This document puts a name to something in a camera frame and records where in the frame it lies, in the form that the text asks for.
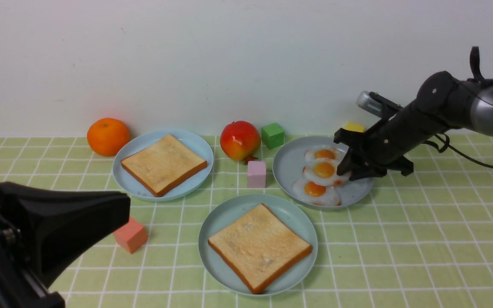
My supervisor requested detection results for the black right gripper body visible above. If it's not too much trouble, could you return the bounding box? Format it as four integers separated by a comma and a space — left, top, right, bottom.
334, 115, 415, 181

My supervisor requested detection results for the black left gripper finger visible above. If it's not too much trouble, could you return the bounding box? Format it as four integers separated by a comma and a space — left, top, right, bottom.
0, 181, 131, 287

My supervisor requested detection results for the fried egg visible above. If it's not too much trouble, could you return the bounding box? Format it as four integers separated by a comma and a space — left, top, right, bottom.
304, 146, 344, 162
292, 178, 341, 207
303, 158, 351, 187

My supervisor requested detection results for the toast slice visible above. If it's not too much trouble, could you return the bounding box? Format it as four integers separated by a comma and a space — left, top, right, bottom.
121, 134, 208, 197
207, 203, 315, 295

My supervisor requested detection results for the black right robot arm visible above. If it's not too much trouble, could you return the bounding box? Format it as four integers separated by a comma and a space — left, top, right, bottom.
334, 46, 493, 181

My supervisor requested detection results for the yellow cube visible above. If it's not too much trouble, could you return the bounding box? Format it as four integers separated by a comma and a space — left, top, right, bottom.
344, 122, 365, 133

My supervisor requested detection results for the fried egg back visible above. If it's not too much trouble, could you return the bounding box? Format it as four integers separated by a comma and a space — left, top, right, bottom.
304, 146, 344, 162

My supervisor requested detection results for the fried egg front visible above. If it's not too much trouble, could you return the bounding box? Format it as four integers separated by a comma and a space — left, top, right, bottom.
292, 178, 341, 207

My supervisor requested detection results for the salmon pink cube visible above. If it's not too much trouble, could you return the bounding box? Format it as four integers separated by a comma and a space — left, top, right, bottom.
113, 217, 148, 254

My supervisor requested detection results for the light blue plate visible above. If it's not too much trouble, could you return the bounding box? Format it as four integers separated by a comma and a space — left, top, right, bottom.
112, 130, 214, 202

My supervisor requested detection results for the grey egg plate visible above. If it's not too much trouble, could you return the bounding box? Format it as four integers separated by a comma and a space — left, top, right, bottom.
272, 135, 375, 211

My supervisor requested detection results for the orange fruit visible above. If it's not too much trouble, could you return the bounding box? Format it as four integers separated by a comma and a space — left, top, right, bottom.
86, 118, 131, 157

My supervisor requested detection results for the green cube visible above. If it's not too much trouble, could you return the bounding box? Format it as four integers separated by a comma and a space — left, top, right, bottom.
261, 123, 285, 149

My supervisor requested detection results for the light pink cube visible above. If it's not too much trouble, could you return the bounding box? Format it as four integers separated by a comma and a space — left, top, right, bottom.
247, 160, 267, 189

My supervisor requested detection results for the red yellow apple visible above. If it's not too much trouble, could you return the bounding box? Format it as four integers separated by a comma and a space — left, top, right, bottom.
220, 121, 261, 165

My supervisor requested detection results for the pale green centre plate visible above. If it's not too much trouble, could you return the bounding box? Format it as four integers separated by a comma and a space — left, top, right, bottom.
197, 193, 319, 298

